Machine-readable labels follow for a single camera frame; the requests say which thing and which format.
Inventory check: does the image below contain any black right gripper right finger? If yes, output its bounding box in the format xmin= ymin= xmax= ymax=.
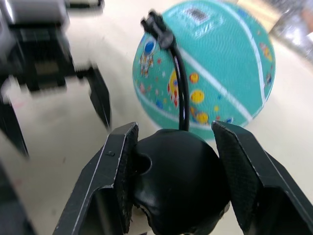
xmin=211 ymin=120 xmax=313 ymax=235

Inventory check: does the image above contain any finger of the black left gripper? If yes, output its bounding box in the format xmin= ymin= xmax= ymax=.
xmin=74 ymin=64 xmax=112 ymax=130
xmin=0 ymin=94 xmax=30 ymax=160

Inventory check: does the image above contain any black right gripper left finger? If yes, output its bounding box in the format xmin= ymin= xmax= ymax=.
xmin=52 ymin=121 xmax=139 ymax=235

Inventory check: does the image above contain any black hand pump with hose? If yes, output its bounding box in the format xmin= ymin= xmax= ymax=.
xmin=131 ymin=10 xmax=232 ymax=235

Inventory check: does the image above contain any teal space-print ball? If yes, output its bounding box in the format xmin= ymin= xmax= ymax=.
xmin=132 ymin=0 xmax=277 ymax=141

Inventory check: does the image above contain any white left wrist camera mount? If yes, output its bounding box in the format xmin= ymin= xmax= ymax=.
xmin=0 ymin=0 xmax=71 ymax=25

